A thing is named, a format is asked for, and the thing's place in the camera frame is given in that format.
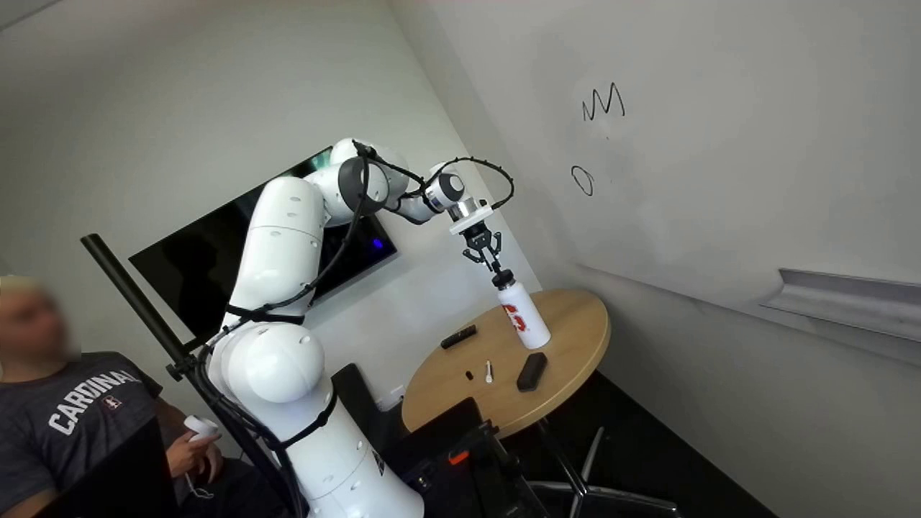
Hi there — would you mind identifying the white water bottle red logo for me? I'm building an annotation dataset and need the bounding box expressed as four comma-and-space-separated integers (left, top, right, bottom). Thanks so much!
499, 281, 551, 350

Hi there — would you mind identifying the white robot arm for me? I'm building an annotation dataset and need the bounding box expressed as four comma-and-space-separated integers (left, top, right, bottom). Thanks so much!
205, 138, 499, 518

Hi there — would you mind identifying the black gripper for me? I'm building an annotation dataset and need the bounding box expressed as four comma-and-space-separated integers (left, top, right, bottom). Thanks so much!
463, 222, 502, 271

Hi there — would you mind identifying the black tripod pole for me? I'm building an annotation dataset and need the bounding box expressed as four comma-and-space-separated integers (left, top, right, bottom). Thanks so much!
80, 232, 309, 518

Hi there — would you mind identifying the white whiteboard marker tray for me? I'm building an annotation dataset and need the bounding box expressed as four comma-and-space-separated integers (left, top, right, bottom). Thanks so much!
767, 268, 921, 328

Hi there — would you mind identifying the person in grey shirt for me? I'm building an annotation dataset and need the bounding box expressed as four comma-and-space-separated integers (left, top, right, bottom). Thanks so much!
0, 273, 225, 518

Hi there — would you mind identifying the wall whiteboard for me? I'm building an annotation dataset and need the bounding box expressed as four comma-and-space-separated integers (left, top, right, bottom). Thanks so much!
421, 0, 921, 367

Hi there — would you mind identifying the black remote on table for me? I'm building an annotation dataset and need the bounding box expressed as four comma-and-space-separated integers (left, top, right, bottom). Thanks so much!
440, 324, 479, 348

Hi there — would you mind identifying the round wooden table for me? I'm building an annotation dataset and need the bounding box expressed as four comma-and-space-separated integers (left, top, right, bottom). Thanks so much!
400, 286, 611, 436

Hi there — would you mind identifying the black bottle lid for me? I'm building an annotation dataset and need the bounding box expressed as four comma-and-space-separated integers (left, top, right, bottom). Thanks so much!
493, 271, 515, 289

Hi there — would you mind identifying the black office chair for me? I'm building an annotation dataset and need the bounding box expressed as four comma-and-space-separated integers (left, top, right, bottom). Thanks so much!
329, 358, 551, 518

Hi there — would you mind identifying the wall mounted black monitor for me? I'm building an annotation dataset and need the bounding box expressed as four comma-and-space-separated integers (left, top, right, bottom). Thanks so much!
129, 140, 398, 340

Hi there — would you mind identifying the black whiteboard eraser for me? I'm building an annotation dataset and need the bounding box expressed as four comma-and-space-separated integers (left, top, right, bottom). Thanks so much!
515, 354, 551, 391

